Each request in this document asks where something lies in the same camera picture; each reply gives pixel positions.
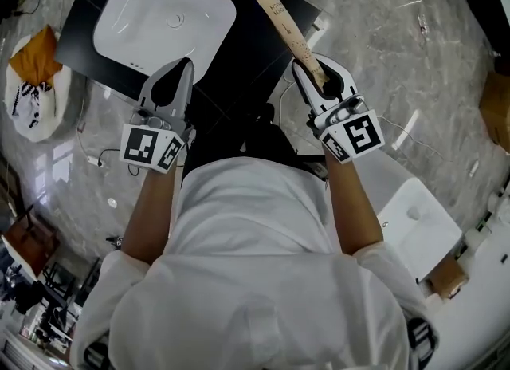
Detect white rectangular basin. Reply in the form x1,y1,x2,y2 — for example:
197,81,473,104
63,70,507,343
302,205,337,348
375,176,464,282

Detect striped black white strap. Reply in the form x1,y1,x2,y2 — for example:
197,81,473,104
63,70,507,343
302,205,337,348
406,317,438,370
82,340,117,370

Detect white ceramic sink basin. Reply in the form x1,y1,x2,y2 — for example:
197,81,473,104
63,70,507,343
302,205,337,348
92,0,238,82

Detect black vanity counter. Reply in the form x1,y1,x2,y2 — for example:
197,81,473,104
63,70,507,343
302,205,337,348
53,0,324,132

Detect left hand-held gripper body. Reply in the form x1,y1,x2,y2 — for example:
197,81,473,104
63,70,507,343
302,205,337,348
119,105,196,175

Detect white table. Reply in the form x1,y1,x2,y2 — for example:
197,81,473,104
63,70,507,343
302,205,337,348
422,196,510,370

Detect black white striped cloth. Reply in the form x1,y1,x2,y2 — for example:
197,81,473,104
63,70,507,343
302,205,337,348
6,80,55,130

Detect thin white cable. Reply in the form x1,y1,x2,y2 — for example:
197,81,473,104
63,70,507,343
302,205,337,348
376,115,446,163

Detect small brown cardboard box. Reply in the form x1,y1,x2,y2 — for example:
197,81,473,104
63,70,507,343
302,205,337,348
423,254,470,301

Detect person's left forearm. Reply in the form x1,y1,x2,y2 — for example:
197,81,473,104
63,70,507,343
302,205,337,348
120,160,189,266

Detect kraft paper toothbrush package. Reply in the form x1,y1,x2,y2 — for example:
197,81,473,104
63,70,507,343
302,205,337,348
247,0,332,85

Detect large brown cardboard box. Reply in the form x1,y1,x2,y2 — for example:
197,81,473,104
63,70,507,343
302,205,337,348
477,68,510,147

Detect person's black trousers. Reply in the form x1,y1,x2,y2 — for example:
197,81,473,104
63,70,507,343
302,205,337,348
182,103,328,180

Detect person's white shirt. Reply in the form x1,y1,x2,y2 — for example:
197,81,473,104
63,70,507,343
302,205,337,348
69,155,439,370

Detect orange and white bag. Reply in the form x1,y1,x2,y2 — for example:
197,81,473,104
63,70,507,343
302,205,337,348
3,32,73,144

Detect person's right forearm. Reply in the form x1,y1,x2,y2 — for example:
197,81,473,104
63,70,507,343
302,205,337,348
322,148,386,257

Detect orange cloth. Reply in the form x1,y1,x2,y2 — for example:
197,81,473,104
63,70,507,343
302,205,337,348
8,25,65,87

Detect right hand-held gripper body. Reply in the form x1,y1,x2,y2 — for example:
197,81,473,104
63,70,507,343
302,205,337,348
306,95,386,164

